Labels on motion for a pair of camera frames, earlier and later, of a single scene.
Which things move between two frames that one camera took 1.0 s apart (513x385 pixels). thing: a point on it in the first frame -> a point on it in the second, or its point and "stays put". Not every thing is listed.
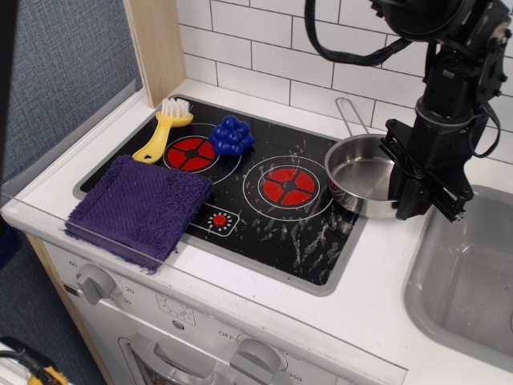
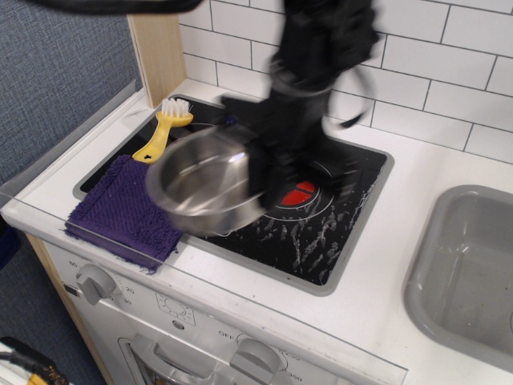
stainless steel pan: x=358 y=170 -> x=202 y=181
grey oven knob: x=256 y=360 stays put
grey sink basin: x=458 y=285 stays put
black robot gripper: x=430 y=160 -> x=288 y=128
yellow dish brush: x=174 y=111 stays put
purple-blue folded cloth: x=137 y=211 stays put
